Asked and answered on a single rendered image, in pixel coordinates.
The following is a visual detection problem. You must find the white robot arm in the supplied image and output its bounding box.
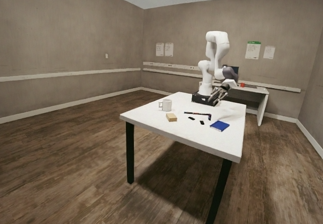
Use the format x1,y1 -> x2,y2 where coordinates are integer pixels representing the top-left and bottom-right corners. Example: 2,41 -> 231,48
198,31 -> 238,96

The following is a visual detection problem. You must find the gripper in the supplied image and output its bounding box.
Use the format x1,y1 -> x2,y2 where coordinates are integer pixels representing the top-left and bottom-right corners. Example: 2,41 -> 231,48
208,83 -> 230,105

